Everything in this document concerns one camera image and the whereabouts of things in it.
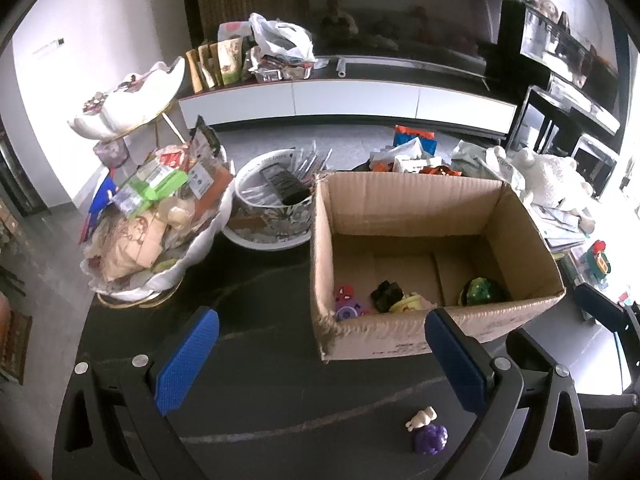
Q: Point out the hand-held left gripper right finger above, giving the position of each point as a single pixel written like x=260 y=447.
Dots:
x=457 y=360

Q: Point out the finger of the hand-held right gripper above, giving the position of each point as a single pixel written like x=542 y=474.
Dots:
x=600 y=302
x=527 y=352

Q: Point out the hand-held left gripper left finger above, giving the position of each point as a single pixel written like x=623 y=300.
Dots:
x=187 y=360

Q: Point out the brown cardboard box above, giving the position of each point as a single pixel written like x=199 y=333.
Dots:
x=400 y=335

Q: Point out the plush toy with yellow trim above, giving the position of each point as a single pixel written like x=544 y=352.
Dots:
x=482 y=290

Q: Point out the dark green toy vehicle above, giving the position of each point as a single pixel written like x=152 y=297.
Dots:
x=386 y=295

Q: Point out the purple toy camera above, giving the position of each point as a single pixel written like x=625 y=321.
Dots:
x=347 y=305

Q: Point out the black marble desktop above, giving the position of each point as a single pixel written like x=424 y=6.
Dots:
x=260 y=400

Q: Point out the clear plastic storage box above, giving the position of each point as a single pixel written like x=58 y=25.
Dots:
x=582 y=270

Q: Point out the red green toy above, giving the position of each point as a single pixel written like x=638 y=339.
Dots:
x=599 y=257

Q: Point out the small white bear figure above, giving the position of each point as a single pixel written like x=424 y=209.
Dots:
x=422 y=417

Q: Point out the stack of books and papers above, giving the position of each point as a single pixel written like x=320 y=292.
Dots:
x=562 y=230

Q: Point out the purple grape toy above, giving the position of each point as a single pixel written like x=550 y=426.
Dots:
x=430 y=439

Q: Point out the white shell tray with snacks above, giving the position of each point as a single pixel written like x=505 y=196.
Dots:
x=135 y=240

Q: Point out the white plush toy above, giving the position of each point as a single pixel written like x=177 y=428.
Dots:
x=550 y=180

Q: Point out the white plate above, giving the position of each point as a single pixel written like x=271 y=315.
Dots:
x=260 y=242

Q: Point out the floral ceramic bowl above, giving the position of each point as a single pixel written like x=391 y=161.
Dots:
x=265 y=220

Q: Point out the wooden slatted furniture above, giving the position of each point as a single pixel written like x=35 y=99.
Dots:
x=15 y=345

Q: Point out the pale green plastic bag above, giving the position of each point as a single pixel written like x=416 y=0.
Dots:
x=475 y=162

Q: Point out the black remote control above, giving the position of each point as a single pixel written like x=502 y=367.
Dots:
x=285 y=185

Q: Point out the purple patterned container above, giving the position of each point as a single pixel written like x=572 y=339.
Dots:
x=112 y=152

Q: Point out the orange blue snack packet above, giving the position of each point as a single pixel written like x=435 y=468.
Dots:
x=415 y=140

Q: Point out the black glass display cabinet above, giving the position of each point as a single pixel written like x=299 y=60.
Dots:
x=565 y=75

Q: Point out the bundle of pens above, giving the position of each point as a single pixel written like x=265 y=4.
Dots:
x=312 y=157

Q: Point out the white shell tiered snack stand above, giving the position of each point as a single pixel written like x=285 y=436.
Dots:
x=140 y=95

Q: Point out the brown snack pouch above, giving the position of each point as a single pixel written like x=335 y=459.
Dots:
x=194 y=71
x=216 y=64
x=205 y=66

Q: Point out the green white snack pouch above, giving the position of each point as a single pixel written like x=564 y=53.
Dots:
x=231 y=60

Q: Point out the clear plastic snack tray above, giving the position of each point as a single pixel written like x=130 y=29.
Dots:
x=280 y=71

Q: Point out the white plastic bag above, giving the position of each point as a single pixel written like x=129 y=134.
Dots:
x=280 y=35

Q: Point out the large black television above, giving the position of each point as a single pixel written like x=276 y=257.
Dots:
x=400 y=10

